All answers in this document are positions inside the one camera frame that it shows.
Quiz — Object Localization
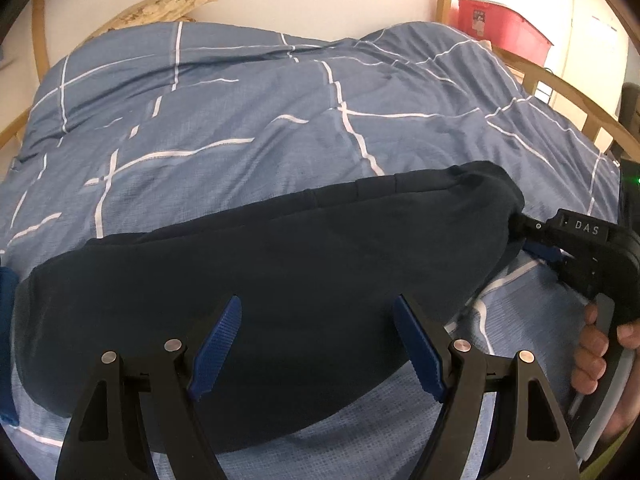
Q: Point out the dark navy pants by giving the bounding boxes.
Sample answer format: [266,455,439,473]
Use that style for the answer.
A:
[14,162,524,453]

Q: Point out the red plastic storage bin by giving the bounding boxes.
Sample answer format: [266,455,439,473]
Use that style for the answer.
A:
[457,0,553,66]

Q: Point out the wooden bed frame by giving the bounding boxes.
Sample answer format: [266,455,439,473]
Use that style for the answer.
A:
[1,0,639,162]

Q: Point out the black office chair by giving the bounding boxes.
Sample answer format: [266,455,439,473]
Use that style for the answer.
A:
[618,82,640,140]

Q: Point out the blue checked duvet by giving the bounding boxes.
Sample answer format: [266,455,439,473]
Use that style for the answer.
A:
[1,22,618,479]

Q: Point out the beige patterned pillow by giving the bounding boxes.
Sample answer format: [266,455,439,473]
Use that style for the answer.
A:
[84,0,217,44]

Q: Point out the right hand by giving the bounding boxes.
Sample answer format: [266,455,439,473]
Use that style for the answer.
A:
[569,302,640,436]

